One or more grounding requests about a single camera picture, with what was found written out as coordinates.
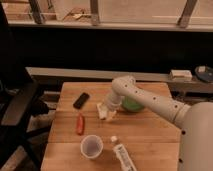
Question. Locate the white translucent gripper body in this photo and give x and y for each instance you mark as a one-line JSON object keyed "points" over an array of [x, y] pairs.
{"points": [[110, 115]]}

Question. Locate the white sponge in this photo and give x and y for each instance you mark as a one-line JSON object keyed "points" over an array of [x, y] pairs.
{"points": [[102, 110]]}

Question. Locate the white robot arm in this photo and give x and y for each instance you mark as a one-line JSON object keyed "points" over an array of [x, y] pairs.
{"points": [[194, 121]]}

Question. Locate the green ceramic bowl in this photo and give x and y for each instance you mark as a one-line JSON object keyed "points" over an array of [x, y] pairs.
{"points": [[131, 106]]}

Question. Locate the black rectangular phone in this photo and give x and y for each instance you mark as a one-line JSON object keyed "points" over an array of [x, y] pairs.
{"points": [[81, 100]]}

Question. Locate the orange marker pen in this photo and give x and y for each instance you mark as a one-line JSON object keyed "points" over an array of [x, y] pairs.
{"points": [[80, 124]]}

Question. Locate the white tube with cap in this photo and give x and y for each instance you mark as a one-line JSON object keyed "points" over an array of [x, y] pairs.
{"points": [[122, 155]]}

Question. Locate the small wooden box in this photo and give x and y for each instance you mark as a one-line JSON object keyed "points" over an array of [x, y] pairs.
{"points": [[181, 75]]}

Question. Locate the black office chair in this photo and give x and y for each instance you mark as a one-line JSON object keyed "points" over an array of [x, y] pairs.
{"points": [[19, 99]]}

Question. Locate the dark round disc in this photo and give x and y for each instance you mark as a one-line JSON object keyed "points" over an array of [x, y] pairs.
{"points": [[204, 73]]}

